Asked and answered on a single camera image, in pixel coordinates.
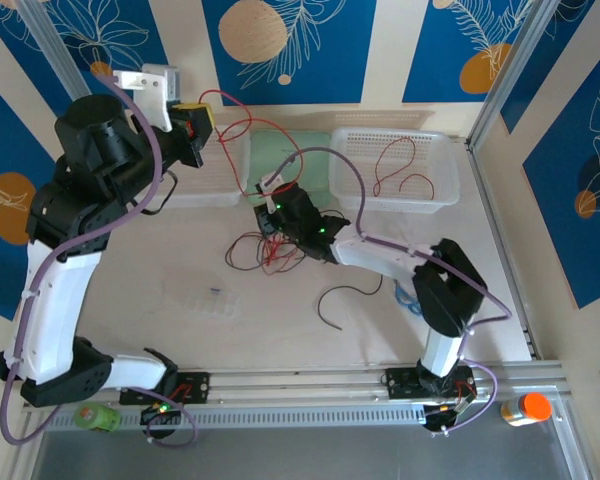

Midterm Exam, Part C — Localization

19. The thin red cable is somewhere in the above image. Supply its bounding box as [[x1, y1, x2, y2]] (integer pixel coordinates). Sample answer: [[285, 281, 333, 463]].
[[201, 88, 306, 200], [259, 232, 311, 277], [372, 135, 436, 201]]

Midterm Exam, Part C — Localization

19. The thin dark brown cable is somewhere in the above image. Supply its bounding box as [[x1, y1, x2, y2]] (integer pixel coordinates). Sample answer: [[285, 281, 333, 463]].
[[317, 274, 384, 331]]

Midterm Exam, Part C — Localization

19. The white perforated plastic basket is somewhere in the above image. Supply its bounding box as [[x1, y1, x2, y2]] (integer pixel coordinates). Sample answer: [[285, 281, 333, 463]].
[[328, 126, 462, 215], [147, 124, 251, 209]]

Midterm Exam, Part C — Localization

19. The clear plastic organizer box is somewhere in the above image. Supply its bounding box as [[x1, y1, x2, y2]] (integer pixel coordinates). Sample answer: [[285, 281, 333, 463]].
[[183, 286, 240, 320]]

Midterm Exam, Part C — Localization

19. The blue stethoscope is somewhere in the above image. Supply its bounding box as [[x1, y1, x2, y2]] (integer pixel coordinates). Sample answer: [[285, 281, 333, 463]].
[[393, 280, 424, 317]]

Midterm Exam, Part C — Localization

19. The green plastic bottle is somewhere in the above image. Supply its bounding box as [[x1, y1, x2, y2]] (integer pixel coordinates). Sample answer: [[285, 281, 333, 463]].
[[74, 402, 121, 434]]

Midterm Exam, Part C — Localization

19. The orange capped jar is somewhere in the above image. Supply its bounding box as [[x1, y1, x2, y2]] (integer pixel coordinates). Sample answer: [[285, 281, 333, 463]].
[[499, 392, 554, 428]]

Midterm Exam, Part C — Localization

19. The aluminium frame post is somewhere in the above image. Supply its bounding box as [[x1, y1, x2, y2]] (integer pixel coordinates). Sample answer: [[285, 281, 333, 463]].
[[467, 0, 564, 151], [17, 0, 120, 157]]

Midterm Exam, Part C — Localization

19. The aluminium front rail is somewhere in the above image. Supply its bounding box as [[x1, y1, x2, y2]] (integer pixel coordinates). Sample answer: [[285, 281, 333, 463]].
[[22, 359, 569, 414]]

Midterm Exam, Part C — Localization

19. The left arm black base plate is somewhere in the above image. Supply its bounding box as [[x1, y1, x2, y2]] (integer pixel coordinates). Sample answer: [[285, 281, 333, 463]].
[[118, 370, 211, 405]]

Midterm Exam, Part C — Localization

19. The grey slotted cable duct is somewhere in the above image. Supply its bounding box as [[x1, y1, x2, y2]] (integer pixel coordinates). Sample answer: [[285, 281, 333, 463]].
[[44, 403, 426, 431]]

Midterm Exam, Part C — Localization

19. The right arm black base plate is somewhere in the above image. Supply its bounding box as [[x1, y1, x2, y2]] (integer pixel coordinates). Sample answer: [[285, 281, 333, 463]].
[[384, 367, 479, 401]]

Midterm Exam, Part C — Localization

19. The black base controller with wires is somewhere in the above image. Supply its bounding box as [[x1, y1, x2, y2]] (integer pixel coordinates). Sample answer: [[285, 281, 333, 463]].
[[422, 399, 476, 435], [139, 404, 182, 441]]

